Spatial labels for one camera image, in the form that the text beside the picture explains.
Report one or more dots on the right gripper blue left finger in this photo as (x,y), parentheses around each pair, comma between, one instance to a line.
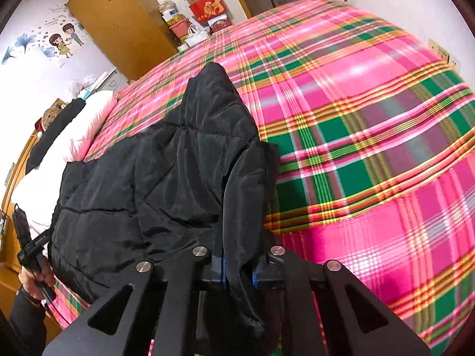
(223,273)

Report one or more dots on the white folded quilt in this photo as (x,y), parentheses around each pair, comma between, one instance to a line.
(37,192)

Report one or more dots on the brown teddy bear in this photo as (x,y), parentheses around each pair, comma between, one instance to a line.
(48,117)

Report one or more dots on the pink plaid bed sheet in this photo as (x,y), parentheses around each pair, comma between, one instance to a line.
(376,142)

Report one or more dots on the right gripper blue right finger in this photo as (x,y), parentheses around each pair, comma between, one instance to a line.
(255,278)

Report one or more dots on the cartoon couple wall sticker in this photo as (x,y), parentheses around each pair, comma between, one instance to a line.
(64,43)

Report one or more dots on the person's left hand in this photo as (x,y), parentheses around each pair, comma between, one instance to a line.
(30,280)

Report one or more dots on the white tote bag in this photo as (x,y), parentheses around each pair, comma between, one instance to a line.
(196,36)

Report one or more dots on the black left sleeve forearm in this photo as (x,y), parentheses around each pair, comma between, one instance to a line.
(27,322)

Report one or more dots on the red gift box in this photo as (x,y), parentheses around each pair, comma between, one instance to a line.
(204,10)

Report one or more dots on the pink plastic bucket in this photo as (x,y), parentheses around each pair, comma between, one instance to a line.
(181,29)

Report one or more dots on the black puffer jacket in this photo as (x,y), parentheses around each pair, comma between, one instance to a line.
(201,175)

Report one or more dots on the wooden wardrobe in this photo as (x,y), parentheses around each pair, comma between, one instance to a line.
(130,33)

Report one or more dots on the black folded garment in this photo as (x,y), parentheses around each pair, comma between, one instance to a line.
(40,148)

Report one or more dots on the wooden headboard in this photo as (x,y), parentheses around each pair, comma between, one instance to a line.
(10,246)

